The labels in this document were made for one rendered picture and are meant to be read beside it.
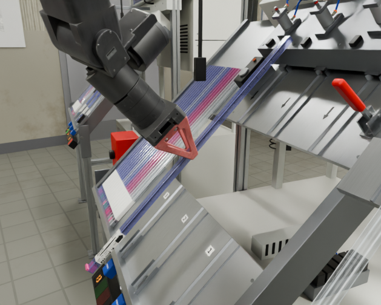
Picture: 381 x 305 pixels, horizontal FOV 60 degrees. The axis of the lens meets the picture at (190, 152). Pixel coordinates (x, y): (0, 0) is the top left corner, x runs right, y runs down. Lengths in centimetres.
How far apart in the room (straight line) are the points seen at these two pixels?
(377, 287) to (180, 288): 49
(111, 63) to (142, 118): 10
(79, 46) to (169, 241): 38
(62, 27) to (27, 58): 365
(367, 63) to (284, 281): 35
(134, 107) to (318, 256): 32
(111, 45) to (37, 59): 368
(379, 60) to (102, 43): 39
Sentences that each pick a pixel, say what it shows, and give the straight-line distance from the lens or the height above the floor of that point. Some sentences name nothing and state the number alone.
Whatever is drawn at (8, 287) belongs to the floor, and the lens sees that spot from 197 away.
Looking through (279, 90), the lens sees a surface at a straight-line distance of 71.
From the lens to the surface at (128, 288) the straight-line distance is 63.
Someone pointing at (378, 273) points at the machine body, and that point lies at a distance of 94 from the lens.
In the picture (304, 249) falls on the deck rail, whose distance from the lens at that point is 45.
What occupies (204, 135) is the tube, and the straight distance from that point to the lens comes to 54.
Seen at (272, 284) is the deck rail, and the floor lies 86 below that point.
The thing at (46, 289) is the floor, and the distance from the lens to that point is 188.
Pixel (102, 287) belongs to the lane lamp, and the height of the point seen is 66.
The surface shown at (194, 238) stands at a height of 82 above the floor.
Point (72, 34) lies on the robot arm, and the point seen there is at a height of 115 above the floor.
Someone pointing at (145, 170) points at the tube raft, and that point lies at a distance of 85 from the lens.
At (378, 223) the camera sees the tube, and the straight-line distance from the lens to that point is 33.
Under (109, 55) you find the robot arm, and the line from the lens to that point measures 42.
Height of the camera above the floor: 113
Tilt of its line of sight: 18 degrees down
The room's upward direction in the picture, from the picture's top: straight up
